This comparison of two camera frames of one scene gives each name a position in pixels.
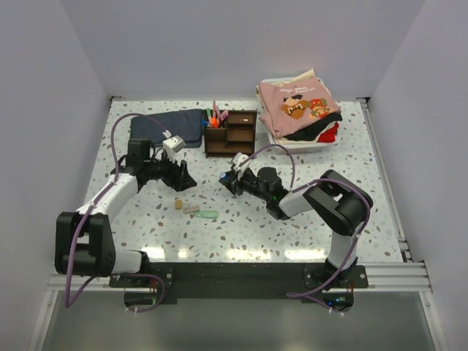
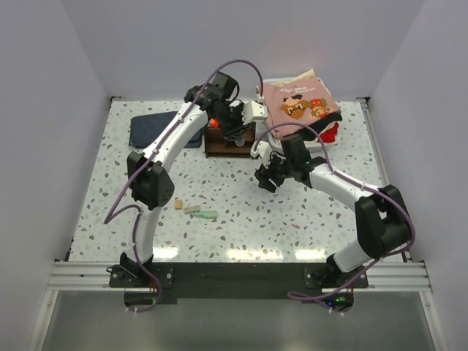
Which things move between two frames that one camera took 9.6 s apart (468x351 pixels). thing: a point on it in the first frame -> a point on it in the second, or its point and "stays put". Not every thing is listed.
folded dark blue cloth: (186, 124) stays put
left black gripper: (178, 178) -> (239, 130)
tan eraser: (186, 210) stays put
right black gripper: (235, 187) -> (263, 175)
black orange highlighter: (214, 123) stays put
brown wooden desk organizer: (230, 137) stays put
